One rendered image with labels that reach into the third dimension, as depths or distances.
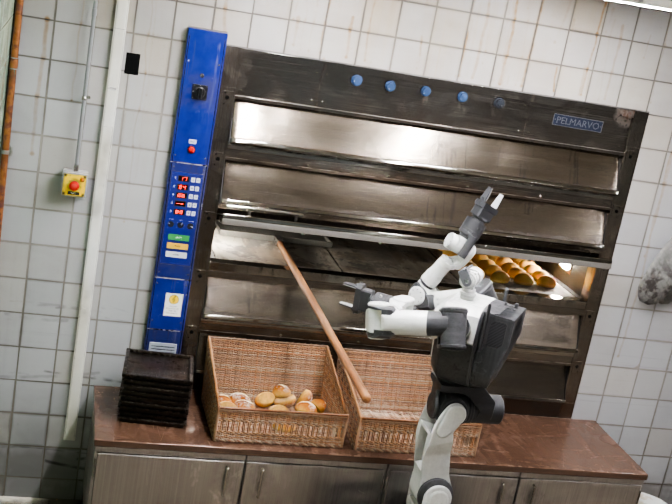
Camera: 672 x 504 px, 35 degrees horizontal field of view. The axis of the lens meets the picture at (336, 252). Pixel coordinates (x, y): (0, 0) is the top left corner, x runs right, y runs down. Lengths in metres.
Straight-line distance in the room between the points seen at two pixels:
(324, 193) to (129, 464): 1.39
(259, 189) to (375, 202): 0.52
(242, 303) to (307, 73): 1.04
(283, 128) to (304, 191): 0.29
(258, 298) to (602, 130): 1.72
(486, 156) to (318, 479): 1.58
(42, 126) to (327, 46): 1.20
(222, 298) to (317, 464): 0.84
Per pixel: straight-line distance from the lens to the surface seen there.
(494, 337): 3.94
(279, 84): 4.56
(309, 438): 4.51
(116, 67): 4.45
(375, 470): 4.59
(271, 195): 4.62
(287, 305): 4.79
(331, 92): 4.60
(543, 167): 4.95
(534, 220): 5.00
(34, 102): 4.50
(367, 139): 4.66
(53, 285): 4.68
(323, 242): 5.20
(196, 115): 4.49
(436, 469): 4.22
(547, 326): 5.21
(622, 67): 5.02
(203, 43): 4.45
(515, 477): 4.83
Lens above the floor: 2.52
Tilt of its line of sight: 15 degrees down
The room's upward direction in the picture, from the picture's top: 10 degrees clockwise
